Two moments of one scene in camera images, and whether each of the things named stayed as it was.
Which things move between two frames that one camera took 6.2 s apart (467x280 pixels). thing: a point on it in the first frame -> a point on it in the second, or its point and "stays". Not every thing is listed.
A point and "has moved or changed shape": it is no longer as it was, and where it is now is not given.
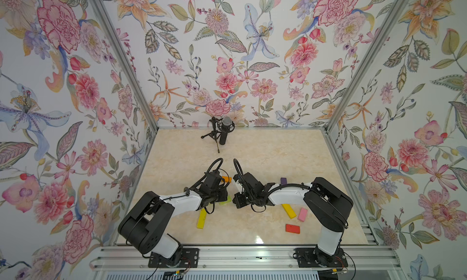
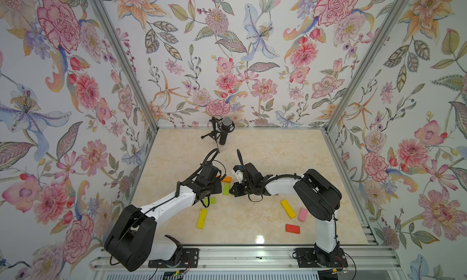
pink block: (302, 214) stays
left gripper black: (223, 189) -> (218, 185)
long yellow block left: (202, 219) stays
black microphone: (225, 125) stays
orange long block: (226, 178) stays
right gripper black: (238, 201) -> (237, 192)
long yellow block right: (289, 210) stays
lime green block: (228, 200) has moved or changed shape
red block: (294, 229) stays
